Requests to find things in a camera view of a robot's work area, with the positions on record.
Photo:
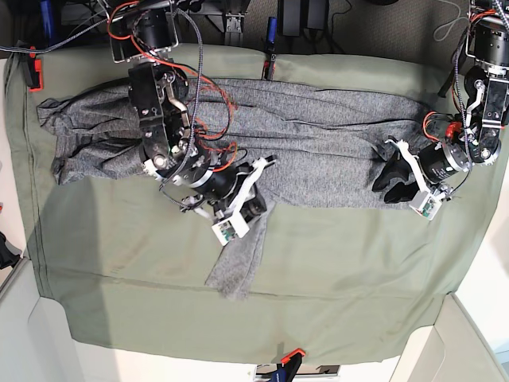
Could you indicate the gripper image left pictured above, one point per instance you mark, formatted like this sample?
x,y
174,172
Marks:
x,y
220,189

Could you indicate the blue clamp handle left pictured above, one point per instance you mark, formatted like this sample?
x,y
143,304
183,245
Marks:
x,y
48,21

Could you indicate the orange black clamp bottom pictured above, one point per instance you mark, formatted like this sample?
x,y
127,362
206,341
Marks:
x,y
287,369

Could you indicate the orange black clamp left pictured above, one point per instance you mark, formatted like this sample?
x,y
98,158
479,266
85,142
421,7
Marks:
x,y
31,67

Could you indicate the green table cloth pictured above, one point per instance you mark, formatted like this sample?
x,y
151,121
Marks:
x,y
346,285

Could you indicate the orange black clamp top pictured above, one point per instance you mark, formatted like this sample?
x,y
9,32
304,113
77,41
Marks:
x,y
269,49

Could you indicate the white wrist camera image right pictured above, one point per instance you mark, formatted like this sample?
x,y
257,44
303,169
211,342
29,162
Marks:
x,y
425,204

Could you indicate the black power adapter right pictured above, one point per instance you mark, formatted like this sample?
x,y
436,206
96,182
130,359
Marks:
x,y
316,14

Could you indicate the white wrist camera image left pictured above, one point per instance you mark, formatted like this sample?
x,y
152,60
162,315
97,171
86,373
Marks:
x,y
229,228

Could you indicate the metal table bracket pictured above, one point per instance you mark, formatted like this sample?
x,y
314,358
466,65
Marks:
x,y
233,30

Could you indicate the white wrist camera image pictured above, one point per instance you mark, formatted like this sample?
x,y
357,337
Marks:
x,y
229,228
425,204

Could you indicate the black power adapter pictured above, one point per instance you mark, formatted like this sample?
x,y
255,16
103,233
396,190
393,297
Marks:
x,y
316,14
289,18

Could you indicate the grey heathered T-shirt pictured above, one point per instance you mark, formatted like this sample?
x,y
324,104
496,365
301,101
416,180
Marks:
x,y
330,144

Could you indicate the black power adapter left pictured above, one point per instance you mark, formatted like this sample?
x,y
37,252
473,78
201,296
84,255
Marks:
x,y
289,18

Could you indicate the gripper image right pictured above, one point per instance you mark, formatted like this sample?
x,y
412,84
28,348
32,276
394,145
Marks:
x,y
406,173

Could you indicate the orange black clamp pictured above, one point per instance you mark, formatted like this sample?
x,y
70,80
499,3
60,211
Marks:
x,y
31,67
269,49
287,369

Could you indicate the black object left edge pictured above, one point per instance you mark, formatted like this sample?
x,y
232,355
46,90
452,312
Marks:
x,y
7,257

